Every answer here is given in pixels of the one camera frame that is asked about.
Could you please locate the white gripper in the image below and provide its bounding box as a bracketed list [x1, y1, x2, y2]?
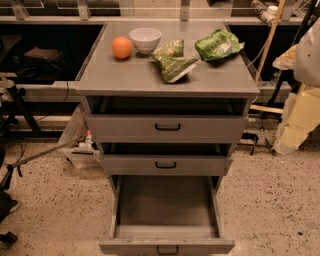
[273, 18, 320, 154]

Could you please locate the green jalapeno chip bag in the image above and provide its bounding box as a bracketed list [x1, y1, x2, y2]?
[150, 40, 201, 83]

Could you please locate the light green chip bag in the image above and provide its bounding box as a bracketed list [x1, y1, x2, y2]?
[195, 29, 245, 62]

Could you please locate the grey drawer cabinet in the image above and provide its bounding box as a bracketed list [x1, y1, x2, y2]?
[77, 20, 259, 185]

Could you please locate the grey top drawer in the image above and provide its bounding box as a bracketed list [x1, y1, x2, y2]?
[87, 96, 248, 143]

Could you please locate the grey middle drawer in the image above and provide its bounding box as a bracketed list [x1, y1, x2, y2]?
[101, 143, 232, 176]

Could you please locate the grey open bottom drawer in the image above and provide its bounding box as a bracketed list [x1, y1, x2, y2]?
[99, 176, 235, 256]

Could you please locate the white bowl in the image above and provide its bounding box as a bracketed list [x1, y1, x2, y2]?
[129, 28, 162, 54]

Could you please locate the orange fruit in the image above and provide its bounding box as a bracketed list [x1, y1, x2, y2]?
[111, 37, 132, 59]

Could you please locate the clear plastic bin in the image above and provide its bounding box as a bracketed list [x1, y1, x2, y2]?
[58, 104, 100, 169]

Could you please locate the black box on shelf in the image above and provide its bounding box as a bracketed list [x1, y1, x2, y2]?
[23, 47, 63, 63]

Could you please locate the black tripod stand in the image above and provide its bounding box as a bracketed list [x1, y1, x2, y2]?
[0, 73, 41, 191]

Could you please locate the wooden stick frame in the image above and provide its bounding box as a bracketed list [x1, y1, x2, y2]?
[250, 0, 287, 114]

